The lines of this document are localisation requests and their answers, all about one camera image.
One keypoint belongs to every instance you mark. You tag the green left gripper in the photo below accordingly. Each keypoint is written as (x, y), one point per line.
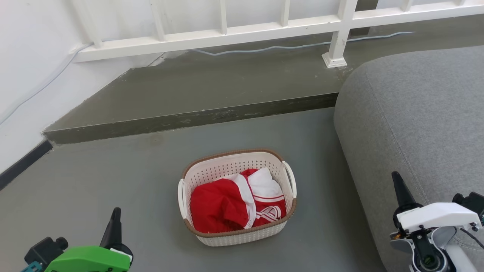
(87, 260)

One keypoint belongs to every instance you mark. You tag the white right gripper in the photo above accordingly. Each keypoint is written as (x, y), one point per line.
(438, 217)

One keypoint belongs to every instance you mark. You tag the white perforated laundry basket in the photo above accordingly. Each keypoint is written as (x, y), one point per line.
(234, 238)

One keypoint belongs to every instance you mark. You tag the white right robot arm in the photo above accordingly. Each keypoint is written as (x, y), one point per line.
(435, 251)

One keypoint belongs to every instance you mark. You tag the grey fabric sofa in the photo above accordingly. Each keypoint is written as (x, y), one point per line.
(416, 113)

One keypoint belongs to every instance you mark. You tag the red and white garment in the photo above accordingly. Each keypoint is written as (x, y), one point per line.
(215, 204)

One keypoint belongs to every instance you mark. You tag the black skirting strip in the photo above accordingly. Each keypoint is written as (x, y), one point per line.
(22, 164)

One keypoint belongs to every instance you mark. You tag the grey concrete step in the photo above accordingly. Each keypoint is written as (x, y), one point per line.
(227, 87)

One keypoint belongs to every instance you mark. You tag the white wooden railing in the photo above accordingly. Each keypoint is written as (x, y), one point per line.
(227, 34)

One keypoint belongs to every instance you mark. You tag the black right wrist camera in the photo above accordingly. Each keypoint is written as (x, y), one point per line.
(470, 202)

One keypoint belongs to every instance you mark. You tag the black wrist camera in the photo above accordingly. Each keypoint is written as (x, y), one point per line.
(470, 202)
(45, 251)

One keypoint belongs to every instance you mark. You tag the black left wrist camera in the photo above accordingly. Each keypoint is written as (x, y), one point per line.
(45, 251)

